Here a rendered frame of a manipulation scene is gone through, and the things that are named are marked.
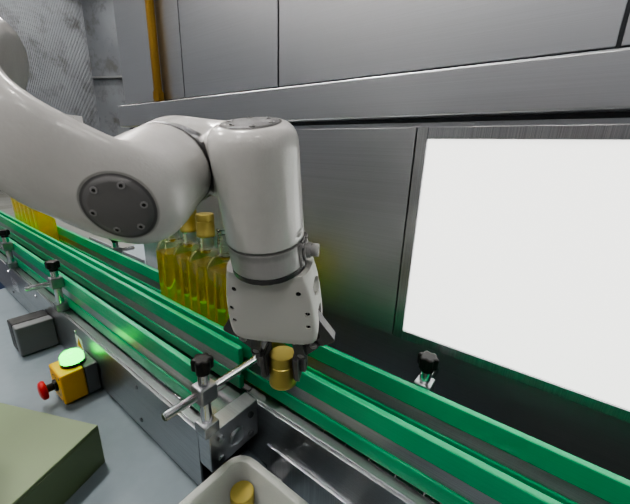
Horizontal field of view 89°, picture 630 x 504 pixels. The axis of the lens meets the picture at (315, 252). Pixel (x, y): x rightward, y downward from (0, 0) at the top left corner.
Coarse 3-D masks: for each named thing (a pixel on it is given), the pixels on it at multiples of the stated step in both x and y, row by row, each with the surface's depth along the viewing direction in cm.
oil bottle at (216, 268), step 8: (216, 256) 60; (224, 256) 59; (208, 264) 60; (216, 264) 58; (224, 264) 58; (208, 272) 60; (216, 272) 58; (224, 272) 58; (208, 280) 61; (216, 280) 59; (224, 280) 58; (208, 288) 61; (216, 288) 60; (224, 288) 58; (208, 296) 62; (216, 296) 60; (224, 296) 59; (216, 304) 61; (224, 304) 59; (216, 312) 61; (224, 312) 60; (216, 320) 62; (224, 320) 60
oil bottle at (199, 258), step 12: (192, 252) 63; (204, 252) 62; (216, 252) 63; (192, 264) 63; (204, 264) 61; (192, 276) 64; (204, 276) 62; (192, 288) 65; (204, 288) 62; (192, 300) 66; (204, 300) 63; (204, 312) 64
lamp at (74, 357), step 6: (72, 348) 70; (78, 348) 71; (66, 354) 68; (72, 354) 69; (78, 354) 69; (60, 360) 68; (66, 360) 68; (72, 360) 68; (78, 360) 69; (84, 360) 71; (60, 366) 68; (66, 366) 68; (72, 366) 68
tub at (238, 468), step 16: (224, 464) 47; (240, 464) 48; (256, 464) 47; (208, 480) 45; (224, 480) 46; (240, 480) 48; (256, 480) 47; (272, 480) 45; (192, 496) 43; (208, 496) 44; (224, 496) 47; (256, 496) 47; (272, 496) 45; (288, 496) 43
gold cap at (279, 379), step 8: (272, 352) 41; (280, 352) 41; (288, 352) 41; (272, 360) 40; (280, 360) 39; (288, 360) 40; (272, 368) 40; (280, 368) 40; (288, 368) 40; (272, 376) 40; (280, 376) 40; (288, 376) 40; (272, 384) 41; (280, 384) 40; (288, 384) 41
